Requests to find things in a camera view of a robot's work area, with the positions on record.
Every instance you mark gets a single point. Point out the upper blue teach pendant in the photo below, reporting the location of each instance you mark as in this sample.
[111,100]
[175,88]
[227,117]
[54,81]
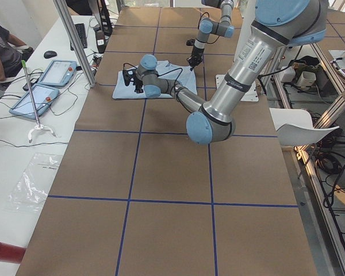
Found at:
[58,73]

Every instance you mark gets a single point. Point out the white curved plastic chair seat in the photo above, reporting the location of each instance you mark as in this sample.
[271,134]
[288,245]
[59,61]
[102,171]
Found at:
[295,127]

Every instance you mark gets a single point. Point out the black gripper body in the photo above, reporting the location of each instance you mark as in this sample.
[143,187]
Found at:
[196,54]
[138,83]

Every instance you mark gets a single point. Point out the clear plastic zip bag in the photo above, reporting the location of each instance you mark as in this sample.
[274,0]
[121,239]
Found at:
[31,191]

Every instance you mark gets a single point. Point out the blue teach pendant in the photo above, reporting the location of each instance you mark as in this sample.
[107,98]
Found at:
[43,97]
[58,73]

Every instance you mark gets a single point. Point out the lower blue teach pendant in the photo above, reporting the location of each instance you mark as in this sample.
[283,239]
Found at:
[43,97]

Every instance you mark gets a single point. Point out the black box with white label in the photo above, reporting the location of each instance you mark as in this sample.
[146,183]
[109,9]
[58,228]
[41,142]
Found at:
[100,41]

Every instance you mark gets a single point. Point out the black computer keyboard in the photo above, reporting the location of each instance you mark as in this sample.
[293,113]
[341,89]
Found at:
[81,31]

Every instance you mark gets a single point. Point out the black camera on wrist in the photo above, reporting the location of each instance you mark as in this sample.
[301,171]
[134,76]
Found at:
[129,76]

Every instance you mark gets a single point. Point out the aluminium frame rails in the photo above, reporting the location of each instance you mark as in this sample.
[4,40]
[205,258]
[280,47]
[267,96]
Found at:
[317,171]

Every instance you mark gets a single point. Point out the silver aluminium frame post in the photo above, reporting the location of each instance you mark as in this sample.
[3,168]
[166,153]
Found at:
[75,40]

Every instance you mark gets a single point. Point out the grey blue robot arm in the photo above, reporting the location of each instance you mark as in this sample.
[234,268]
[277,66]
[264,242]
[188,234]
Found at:
[206,26]
[276,24]

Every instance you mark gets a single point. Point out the red cylinder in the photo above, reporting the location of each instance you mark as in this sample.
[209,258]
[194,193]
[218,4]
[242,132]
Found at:
[11,254]

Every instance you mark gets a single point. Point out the black computer mouse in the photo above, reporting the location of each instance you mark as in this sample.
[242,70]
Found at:
[49,54]

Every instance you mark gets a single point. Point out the seated person in grey shirt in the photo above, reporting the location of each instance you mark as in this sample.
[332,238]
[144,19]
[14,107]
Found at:
[10,58]

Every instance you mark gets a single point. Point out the light blue button-up shirt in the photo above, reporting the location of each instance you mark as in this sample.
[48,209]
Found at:
[169,71]

